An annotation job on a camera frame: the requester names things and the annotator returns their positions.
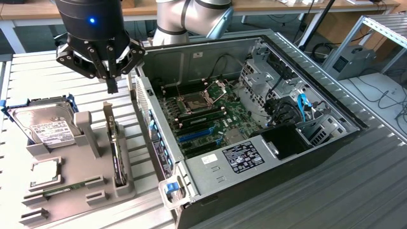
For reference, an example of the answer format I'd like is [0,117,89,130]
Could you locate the grey power supply unit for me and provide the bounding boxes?
[183,139,282,199]

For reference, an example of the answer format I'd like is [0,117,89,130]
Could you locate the green RAM stick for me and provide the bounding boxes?
[24,182,89,199]

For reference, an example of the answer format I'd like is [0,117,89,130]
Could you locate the blue SATA wire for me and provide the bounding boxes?
[296,92,315,123]

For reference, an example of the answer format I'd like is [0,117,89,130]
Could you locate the green motherboard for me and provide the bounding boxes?
[156,78,252,160]

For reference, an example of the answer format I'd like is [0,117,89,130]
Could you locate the blue disk carrier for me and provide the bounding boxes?
[0,94,77,146]

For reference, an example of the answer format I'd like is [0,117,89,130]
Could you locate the installed RAM stick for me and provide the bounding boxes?
[179,110,224,126]

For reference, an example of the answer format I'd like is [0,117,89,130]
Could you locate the blue expansion slot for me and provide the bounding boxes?
[176,127,216,143]

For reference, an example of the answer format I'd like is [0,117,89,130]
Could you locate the grey control box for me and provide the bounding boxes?
[323,44,379,81]

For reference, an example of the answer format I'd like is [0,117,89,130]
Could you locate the open black PC case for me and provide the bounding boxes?
[128,34,371,229]

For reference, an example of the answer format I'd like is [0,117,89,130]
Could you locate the silver hard disk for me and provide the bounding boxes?
[5,101,80,146]

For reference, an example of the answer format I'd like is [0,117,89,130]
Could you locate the silver CPU chip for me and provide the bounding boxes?
[29,161,61,187]

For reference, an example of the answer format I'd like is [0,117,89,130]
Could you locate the metal socket cover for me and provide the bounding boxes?
[204,80,232,101]

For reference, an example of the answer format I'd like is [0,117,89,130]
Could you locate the black wire bundle in case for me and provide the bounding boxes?
[262,96,299,125]

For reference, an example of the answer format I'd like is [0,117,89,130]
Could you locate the CPU socket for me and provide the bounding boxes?
[177,94,208,113]

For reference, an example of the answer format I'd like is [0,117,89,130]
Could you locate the graphics card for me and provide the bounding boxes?
[103,101,128,188]

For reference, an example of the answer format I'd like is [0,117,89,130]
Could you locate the grey parts rack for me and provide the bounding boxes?
[17,110,137,227]

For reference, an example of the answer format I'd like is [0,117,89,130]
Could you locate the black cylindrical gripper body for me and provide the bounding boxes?
[53,0,132,63]

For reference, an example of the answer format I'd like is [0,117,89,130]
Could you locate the wooden desk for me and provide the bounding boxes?
[0,0,402,53]

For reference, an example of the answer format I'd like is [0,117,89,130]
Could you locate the aluminium frame shelf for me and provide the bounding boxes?
[323,13,407,80]

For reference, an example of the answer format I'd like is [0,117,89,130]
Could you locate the metal disk bay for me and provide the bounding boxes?
[295,114,348,146]

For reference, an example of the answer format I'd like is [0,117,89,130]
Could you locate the grey drive cage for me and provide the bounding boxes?
[238,59,278,118]

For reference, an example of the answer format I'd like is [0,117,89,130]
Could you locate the black cable on white table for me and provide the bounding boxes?
[348,77,407,120]

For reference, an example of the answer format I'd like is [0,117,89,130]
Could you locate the black stand pole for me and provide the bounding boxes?
[298,0,335,51]

